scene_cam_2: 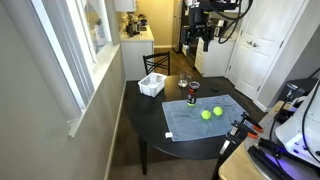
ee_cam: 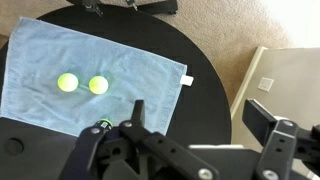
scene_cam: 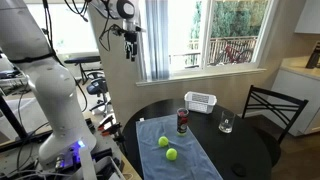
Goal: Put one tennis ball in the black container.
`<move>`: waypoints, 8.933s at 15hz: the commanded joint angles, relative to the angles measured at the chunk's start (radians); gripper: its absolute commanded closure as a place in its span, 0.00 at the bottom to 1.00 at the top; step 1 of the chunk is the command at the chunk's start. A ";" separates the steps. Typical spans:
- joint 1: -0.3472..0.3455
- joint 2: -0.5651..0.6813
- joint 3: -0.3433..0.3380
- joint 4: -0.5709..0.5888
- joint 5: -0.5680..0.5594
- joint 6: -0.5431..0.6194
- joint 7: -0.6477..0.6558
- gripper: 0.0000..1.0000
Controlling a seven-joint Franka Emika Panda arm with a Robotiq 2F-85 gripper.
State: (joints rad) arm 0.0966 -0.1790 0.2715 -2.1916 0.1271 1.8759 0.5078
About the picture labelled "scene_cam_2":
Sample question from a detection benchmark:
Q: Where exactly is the yellow-green tennis ball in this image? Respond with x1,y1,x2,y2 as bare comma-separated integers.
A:
201,110,211,120
213,106,223,116

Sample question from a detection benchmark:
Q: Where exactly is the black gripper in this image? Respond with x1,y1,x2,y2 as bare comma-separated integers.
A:
187,0,238,52

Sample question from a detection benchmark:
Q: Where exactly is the black trash bin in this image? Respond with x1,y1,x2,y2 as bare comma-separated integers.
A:
279,78,318,102

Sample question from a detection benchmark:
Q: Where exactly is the white plastic basket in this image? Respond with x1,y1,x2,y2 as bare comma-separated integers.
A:
138,72,167,97

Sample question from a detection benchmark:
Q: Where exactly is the coffee maker on counter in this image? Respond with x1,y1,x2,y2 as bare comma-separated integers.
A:
126,22,140,37

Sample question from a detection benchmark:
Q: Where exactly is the blue towel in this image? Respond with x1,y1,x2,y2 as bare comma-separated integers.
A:
162,95,244,142

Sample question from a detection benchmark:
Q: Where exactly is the black wooden chair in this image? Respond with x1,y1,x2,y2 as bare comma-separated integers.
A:
143,51,170,75

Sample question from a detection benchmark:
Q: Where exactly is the orange-handled clamp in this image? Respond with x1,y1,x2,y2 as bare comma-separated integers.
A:
241,112,263,133
231,120,258,139

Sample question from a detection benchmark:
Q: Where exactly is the white kitchen counter cabinet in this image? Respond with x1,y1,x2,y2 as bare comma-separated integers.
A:
120,25,154,81

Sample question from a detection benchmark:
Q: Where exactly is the clear drinking glass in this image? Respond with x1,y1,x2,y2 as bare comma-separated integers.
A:
178,71,188,88

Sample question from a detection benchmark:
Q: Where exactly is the white towel tag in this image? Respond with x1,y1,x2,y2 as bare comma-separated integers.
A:
165,132,173,138

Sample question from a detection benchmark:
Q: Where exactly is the white door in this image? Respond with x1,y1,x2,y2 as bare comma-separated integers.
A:
227,0,304,99

